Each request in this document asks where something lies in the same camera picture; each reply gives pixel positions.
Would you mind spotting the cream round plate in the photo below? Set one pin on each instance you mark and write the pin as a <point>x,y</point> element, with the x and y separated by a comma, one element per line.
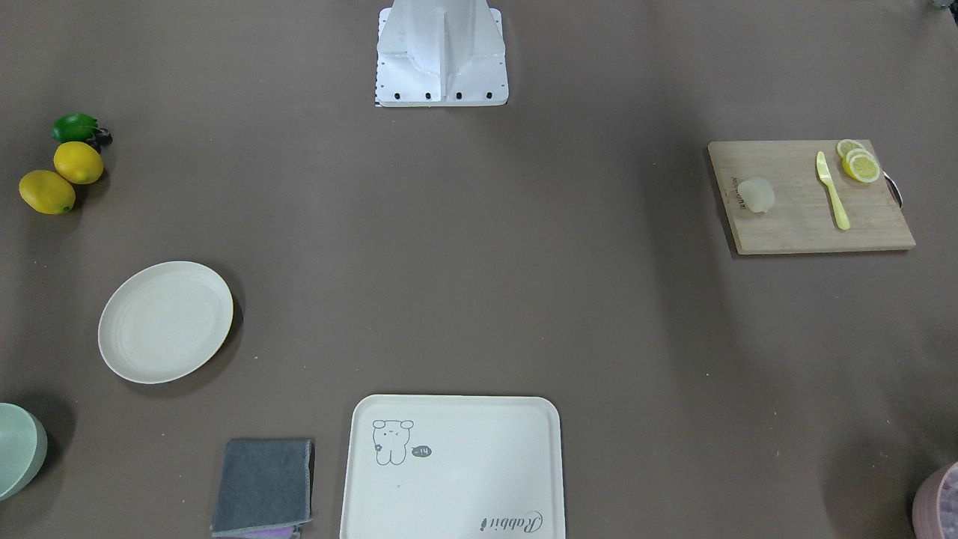
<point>165,322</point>

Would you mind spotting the cream rabbit tray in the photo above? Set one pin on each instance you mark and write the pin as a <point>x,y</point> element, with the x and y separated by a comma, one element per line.
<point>454,466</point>

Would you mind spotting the white steamed bun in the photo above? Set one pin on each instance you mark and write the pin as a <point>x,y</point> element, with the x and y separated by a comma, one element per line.
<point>757,194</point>

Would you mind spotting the grey folded cloth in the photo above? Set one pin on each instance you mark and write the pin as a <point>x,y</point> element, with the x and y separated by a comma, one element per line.
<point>264,488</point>

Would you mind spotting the wooden cutting board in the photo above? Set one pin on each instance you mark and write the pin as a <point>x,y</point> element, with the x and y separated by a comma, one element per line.
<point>801,221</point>

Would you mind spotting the yellow plastic knife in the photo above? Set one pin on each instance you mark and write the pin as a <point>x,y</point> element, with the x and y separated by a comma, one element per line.
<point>824,176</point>

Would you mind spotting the lemon slices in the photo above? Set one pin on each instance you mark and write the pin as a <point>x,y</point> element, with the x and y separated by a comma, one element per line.
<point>858,162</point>

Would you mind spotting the dark cherries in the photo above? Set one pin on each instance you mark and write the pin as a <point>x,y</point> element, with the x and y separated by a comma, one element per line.
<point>101,137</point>

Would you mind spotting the yellow lemon upper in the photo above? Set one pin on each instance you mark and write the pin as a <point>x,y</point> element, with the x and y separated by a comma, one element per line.
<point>78,163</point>

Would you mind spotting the yellow lemon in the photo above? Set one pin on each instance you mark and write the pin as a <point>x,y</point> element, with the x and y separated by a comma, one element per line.
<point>78,163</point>
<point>47,192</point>

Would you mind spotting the green lime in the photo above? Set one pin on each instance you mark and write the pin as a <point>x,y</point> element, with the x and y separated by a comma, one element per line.
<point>74,127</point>

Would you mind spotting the yellow lemon lower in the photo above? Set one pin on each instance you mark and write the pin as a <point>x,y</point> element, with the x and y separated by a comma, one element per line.
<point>47,192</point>

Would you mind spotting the mint green bowl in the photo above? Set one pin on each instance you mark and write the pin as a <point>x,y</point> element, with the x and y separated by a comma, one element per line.
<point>24,445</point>

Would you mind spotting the pink bowl with ice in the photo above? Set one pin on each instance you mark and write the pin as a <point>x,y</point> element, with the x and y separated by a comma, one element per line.
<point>934,507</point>

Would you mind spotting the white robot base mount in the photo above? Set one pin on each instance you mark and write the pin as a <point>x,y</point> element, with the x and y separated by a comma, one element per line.
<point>440,54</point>

